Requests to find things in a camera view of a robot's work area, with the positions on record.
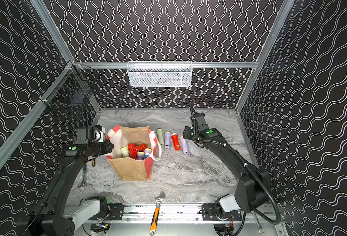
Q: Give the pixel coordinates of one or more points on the silver combination wrench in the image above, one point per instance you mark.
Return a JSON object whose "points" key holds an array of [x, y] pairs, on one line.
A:
{"points": [[260, 228]]}

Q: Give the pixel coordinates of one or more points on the orange handled adjustable wrench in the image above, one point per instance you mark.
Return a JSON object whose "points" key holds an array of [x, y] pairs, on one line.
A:
{"points": [[159, 201]]}

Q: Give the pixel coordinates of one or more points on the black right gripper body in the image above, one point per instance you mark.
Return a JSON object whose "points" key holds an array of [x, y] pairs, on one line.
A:
{"points": [[197, 122]]}

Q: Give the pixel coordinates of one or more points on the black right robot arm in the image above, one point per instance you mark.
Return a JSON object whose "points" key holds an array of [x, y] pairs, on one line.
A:
{"points": [[253, 183]]}

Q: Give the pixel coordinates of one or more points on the white wire mesh basket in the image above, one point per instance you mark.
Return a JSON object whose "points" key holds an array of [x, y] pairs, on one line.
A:
{"points": [[160, 73]]}

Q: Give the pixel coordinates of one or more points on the red flashlight white head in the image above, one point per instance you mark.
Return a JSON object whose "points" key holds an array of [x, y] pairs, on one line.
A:
{"points": [[176, 144]]}

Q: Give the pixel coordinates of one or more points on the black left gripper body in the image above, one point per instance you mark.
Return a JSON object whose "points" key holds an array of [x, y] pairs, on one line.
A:
{"points": [[106, 147]]}

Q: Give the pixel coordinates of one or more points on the pale green flashlight front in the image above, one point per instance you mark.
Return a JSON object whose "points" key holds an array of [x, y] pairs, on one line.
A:
{"points": [[124, 152]]}

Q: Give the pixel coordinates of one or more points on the jute and red tote bag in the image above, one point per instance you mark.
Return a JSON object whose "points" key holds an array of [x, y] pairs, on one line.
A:
{"points": [[129, 169]]}

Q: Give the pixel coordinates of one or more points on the black wire mesh basket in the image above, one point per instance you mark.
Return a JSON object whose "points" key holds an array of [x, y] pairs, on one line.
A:
{"points": [[74, 93]]}

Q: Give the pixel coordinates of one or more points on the pale green flashlight back row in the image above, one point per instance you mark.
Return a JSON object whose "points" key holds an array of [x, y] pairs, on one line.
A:
{"points": [[160, 136]]}

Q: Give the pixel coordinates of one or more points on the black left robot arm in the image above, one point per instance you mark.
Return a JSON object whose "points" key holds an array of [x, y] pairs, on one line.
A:
{"points": [[48, 218]]}

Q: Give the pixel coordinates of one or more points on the red flashlight back row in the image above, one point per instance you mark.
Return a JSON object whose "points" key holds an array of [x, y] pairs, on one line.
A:
{"points": [[141, 147]]}

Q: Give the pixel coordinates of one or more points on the purple flashlight back row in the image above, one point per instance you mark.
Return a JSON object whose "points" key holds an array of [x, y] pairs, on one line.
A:
{"points": [[167, 139]]}

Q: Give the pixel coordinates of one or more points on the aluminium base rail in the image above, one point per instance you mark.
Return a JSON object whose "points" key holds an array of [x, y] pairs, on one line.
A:
{"points": [[169, 213]]}

